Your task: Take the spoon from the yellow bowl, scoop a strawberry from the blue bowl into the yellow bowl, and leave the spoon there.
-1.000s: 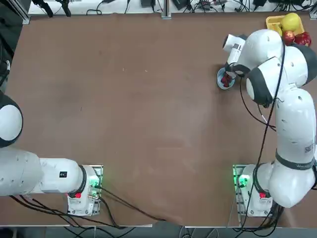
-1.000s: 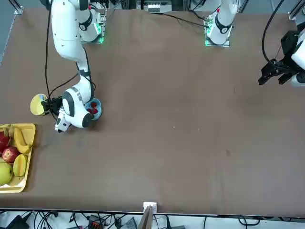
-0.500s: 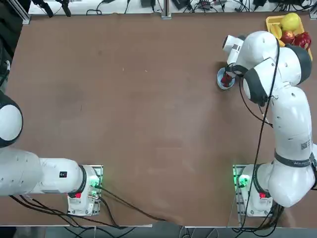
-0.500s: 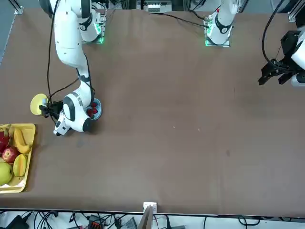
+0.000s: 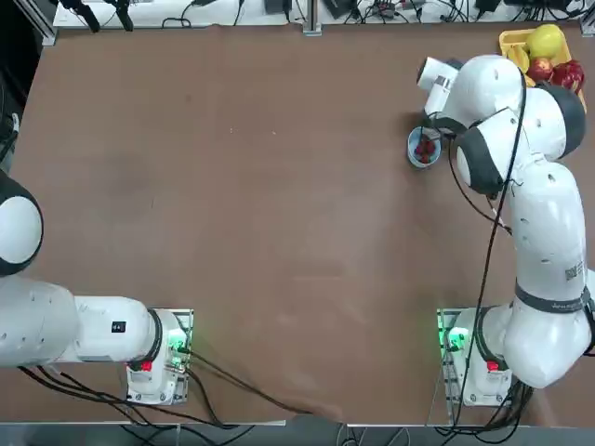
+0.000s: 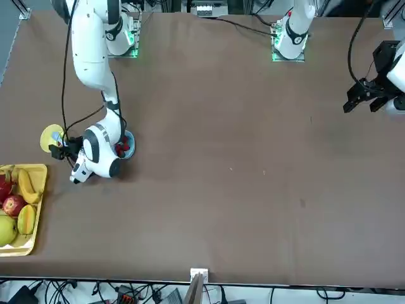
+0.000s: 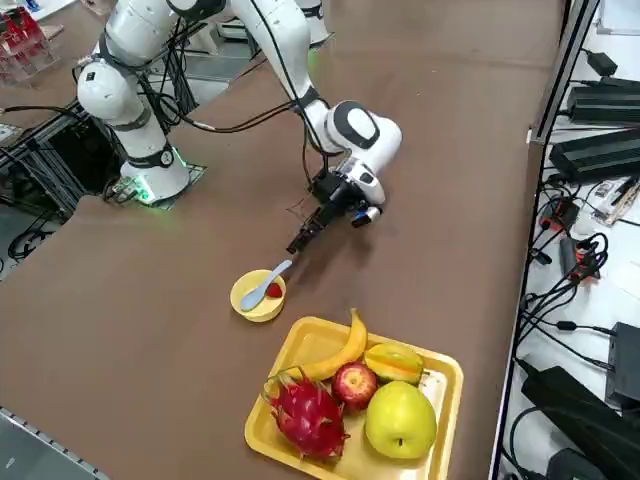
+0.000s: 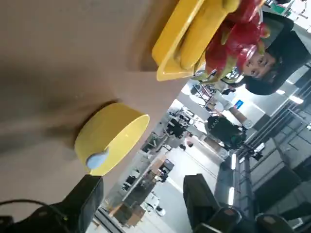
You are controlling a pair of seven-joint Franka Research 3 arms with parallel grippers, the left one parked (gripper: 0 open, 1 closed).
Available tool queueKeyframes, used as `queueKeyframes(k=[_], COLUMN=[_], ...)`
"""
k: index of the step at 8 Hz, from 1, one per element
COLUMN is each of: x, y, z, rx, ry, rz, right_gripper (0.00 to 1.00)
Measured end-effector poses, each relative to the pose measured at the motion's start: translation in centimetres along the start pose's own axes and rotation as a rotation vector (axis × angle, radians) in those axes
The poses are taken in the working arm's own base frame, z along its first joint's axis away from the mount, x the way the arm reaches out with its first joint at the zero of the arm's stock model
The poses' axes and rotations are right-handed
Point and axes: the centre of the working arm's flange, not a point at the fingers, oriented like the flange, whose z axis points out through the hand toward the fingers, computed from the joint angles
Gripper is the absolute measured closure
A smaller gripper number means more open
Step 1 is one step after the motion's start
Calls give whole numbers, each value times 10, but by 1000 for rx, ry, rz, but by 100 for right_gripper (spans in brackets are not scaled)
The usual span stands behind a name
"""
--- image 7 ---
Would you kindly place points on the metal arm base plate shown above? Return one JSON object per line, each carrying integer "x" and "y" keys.
{"x": 195, "y": 172}

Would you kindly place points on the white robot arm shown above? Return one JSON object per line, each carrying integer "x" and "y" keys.
{"x": 317, "y": 22}
{"x": 150, "y": 150}

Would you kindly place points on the black metal frame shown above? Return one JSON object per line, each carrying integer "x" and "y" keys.
{"x": 85, "y": 145}

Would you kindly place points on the circuit board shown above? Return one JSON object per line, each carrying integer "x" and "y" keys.
{"x": 615, "y": 200}

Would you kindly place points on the pink dragon fruit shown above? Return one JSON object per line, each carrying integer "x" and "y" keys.
{"x": 307, "y": 415}

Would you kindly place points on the yellow star fruit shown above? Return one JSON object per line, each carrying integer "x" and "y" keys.
{"x": 392, "y": 362}

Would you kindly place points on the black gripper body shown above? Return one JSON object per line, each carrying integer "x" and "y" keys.
{"x": 335, "y": 192}

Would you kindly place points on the large yellow-green apple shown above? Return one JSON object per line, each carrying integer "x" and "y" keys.
{"x": 400, "y": 420}

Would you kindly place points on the black round device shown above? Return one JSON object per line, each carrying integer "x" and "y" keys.
{"x": 570, "y": 465}

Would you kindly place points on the grey aluminium rail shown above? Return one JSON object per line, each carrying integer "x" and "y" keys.
{"x": 30, "y": 445}

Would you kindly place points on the yellow banana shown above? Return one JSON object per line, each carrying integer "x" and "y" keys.
{"x": 345, "y": 352}

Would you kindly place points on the small black inline adapter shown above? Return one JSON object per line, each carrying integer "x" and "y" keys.
{"x": 566, "y": 326}

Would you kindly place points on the silver table edge bracket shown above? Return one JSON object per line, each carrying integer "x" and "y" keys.
{"x": 537, "y": 137}

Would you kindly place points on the yellow bowl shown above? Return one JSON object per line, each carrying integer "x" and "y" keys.
{"x": 250, "y": 312}

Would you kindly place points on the small black power adapter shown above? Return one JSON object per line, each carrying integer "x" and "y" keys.
{"x": 602, "y": 62}

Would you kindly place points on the white box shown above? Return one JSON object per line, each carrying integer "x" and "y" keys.
{"x": 230, "y": 30}

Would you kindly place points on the red strawberry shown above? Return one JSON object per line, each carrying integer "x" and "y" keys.
{"x": 273, "y": 290}

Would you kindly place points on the yellow plastic tray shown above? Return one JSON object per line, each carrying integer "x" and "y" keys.
{"x": 305, "y": 340}

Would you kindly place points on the red apple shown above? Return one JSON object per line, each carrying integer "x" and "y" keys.
{"x": 355, "y": 385}

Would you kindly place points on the black box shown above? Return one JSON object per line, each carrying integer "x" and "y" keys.
{"x": 625, "y": 365}

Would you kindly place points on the long black power adapter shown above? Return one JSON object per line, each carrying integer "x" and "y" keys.
{"x": 595, "y": 155}
{"x": 605, "y": 105}

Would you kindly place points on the orange and black plug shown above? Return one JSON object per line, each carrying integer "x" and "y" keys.
{"x": 560, "y": 215}
{"x": 580, "y": 262}

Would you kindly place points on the aluminium camera pole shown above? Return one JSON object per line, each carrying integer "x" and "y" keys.
{"x": 561, "y": 75}

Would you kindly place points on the light blue spoon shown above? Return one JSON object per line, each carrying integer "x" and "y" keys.
{"x": 260, "y": 290}

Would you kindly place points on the clear box with red items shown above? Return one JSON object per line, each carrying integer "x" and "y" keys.
{"x": 25, "y": 50}

